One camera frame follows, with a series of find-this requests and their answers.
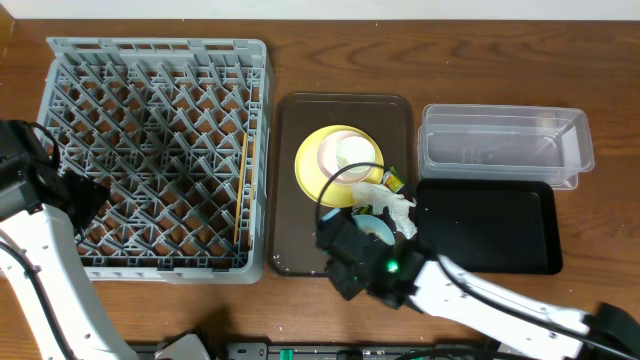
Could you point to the grey plastic dish rack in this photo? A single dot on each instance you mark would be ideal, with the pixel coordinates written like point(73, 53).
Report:
point(160, 122)

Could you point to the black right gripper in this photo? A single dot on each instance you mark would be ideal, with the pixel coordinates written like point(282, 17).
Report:
point(333, 236)

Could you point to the white napkin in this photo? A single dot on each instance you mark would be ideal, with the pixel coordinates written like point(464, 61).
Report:
point(379, 197)

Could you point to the yellow plate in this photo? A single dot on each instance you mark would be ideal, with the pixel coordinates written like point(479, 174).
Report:
point(311, 179)

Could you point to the green snack wrapper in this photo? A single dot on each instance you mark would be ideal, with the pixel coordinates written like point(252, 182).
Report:
point(390, 180)

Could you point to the light blue bowl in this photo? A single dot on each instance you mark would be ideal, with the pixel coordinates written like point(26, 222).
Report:
point(367, 223)

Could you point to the black tray bin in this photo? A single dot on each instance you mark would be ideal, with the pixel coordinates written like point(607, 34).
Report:
point(491, 226)

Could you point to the pink bowl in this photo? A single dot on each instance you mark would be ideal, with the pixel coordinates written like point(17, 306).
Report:
point(326, 156)

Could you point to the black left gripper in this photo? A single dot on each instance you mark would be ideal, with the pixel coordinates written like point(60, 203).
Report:
point(87, 198)

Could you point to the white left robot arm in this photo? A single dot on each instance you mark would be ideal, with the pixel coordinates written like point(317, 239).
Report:
point(42, 211)

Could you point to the dark brown serving tray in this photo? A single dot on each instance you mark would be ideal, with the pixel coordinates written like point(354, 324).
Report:
point(388, 119)

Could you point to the clear plastic bin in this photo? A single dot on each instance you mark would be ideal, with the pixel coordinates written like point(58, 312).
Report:
point(505, 142)

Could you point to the cream cup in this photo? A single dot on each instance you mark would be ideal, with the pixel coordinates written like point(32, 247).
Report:
point(354, 149)

